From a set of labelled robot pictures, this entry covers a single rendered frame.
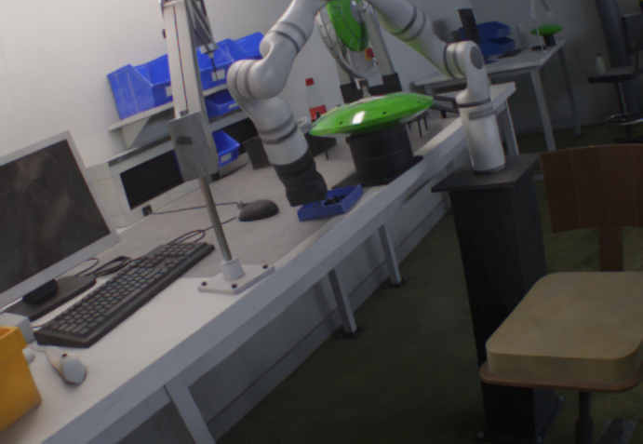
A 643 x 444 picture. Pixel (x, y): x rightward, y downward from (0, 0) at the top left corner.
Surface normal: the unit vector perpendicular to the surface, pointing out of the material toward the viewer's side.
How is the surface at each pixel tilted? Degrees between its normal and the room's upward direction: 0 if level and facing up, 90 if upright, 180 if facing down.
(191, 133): 90
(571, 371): 90
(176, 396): 90
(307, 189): 114
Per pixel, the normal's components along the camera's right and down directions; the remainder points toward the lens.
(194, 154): 0.07, 0.19
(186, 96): -0.11, -0.41
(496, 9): -0.49, 0.32
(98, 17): 0.83, -0.11
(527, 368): -0.66, 0.34
